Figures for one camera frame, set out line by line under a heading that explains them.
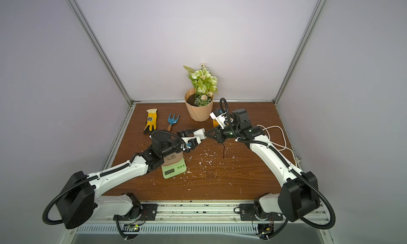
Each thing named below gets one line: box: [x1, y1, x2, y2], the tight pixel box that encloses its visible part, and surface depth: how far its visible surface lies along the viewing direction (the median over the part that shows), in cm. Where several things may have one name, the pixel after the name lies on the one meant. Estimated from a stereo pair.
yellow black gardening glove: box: [143, 108, 158, 135], surface depth 109 cm
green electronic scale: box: [161, 156, 188, 180], surface depth 87 cm
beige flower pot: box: [184, 87, 215, 122], surface depth 102 cm
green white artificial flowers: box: [183, 62, 219, 107], surface depth 96 cm
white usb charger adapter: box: [192, 127, 207, 140], surface depth 74 cm
